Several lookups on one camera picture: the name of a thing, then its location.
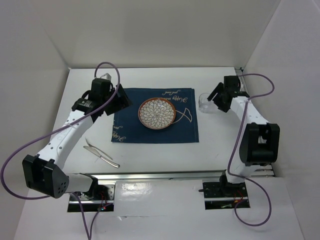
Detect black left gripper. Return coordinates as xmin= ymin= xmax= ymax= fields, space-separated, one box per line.
xmin=101 ymin=83 xmax=132 ymax=116

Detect clear plastic cup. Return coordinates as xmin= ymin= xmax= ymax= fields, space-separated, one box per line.
xmin=198 ymin=93 xmax=218 ymax=114

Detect floral ceramic plate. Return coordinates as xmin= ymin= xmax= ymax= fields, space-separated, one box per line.
xmin=138 ymin=97 xmax=176 ymax=130

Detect blue fish placemat cloth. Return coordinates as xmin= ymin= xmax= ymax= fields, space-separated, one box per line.
xmin=111 ymin=88 xmax=199 ymax=144

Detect silver fork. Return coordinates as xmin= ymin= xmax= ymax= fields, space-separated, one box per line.
xmin=85 ymin=137 xmax=113 ymax=161

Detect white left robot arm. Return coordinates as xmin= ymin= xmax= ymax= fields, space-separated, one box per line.
xmin=22 ymin=78 xmax=132 ymax=200

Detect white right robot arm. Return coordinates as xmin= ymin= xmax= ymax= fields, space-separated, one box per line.
xmin=207 ymin=75 xmax=280 ymax=196

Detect silver table knife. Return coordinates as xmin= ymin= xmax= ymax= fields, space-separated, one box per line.
xmin=83 ymin=146 xmax=120 ymax=168

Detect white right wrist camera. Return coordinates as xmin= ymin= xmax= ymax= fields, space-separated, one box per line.
xmin=238 ymin=79 xmax=245 ymax=91

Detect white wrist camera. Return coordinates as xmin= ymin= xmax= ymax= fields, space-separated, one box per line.
xmin=238 ymin=79 xmax=245 ymax=91
xmin=100 ymin=73 xmax=112 ymax=81

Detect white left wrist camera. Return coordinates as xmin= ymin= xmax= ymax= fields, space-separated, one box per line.
xmin=100 ymin=73 xmax=112 ymax=81

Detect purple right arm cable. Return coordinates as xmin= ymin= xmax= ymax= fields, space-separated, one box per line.
xmin=227 ymin=73 xmax=276 ymax=227

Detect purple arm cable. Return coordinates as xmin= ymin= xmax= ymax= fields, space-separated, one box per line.
xmin=0 ymin=61 xmax=121 ymax=240
xmin=227 ymin=73 xmax=276 ymax=227

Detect aluminium right side rail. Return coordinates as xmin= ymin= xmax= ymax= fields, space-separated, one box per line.
xmin=230 ymin=70 xmax=274 ymax=177

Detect aluminium rail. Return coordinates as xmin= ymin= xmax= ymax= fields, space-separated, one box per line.
xmin=230 ymin=70 xmax=274 ymax=177
xmin=82 ymin=169 xmax=275 ymax=182

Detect aluminium front rail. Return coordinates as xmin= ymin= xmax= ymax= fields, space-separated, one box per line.
xmin=82 ymin=169 xmax=275 ymax=182

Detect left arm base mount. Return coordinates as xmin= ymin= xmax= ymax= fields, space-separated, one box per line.
xmin=75 ymin=181 xmax=116 ymax=213

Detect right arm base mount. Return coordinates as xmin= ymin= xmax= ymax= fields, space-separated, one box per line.
xmin=198 ymin=182 xmax=251 ymax=210

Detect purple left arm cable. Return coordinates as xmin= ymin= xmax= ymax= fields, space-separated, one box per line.
xmin=0 ymin=61 xmax=121 ymax=240

